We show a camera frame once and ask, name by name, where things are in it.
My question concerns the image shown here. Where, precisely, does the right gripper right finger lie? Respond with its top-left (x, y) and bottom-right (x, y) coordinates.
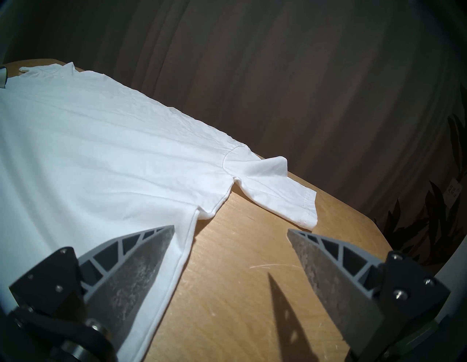
top-left (287, 229), bottom-right (451, 357)

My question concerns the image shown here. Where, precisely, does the brown pleated curtain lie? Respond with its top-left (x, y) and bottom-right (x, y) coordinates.
top-left (7, 0), bottom-right (467, 249)

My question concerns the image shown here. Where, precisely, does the tall dark leafy plant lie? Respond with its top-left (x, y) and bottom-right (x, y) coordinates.
top-left (376, 84), bottom-right (467, 267)

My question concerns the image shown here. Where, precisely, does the white curved arch pillar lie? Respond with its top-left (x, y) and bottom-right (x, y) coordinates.
top-left (436, 237), bottom-right (467, 321)

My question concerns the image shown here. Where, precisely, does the white t-shirt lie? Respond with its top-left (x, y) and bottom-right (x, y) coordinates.
top-left (0, 62), bottom-right (318, 362)

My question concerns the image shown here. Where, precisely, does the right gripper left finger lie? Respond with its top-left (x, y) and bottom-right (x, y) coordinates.
top-left (9, 225), bottom-right (175, 345)

